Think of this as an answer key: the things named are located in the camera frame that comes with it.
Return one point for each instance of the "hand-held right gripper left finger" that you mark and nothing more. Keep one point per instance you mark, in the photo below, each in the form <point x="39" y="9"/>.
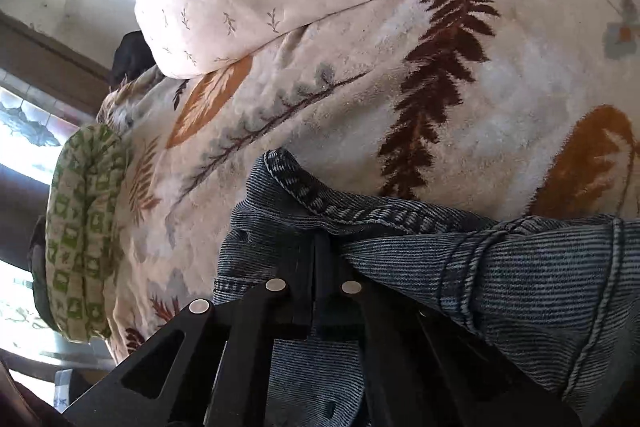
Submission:
<point x="304" y="272"/>

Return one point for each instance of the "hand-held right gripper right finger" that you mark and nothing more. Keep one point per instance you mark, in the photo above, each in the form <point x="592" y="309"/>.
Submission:
<point x="322" y="272"/>

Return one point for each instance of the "blue denim pants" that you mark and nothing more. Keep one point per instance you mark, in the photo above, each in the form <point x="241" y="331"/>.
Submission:
<point x="500" y="267"/>

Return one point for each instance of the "leaf print fleece blanket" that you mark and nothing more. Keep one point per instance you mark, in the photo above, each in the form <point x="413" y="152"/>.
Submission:
<point x="450" y="97"/>

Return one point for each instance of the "green patterned cushion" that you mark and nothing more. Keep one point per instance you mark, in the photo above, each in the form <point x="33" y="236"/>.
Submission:
<point x="82" y="227"/>

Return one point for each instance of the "black cloth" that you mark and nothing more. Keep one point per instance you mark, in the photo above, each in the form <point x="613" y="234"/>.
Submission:
<point x="131" y="57"/>

